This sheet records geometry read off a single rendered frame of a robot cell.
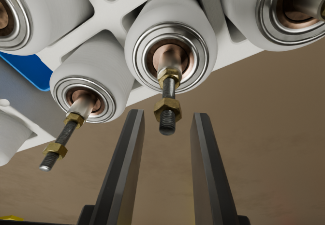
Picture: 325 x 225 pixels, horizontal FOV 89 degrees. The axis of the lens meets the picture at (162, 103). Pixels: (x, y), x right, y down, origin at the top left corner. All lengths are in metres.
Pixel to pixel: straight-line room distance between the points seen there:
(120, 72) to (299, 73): 0.48
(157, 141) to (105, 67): 0.52
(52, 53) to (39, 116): 0.20
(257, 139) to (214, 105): 0.25
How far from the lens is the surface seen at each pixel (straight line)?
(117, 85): 0.21
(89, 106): 0.21
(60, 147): 0.18
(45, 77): 0.48
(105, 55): 0.23
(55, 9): 0.21
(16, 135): 0.47
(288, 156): 0.90
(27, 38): 0.21
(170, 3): 0.18
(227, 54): 0.26
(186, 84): 0.18
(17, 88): 0.46
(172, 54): 0.16
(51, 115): 0.48
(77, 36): 0.27
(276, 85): 0.57
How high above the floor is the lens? 0.40
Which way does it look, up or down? 49 degrees down
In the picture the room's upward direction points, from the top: 175 degrees counter-clockwise
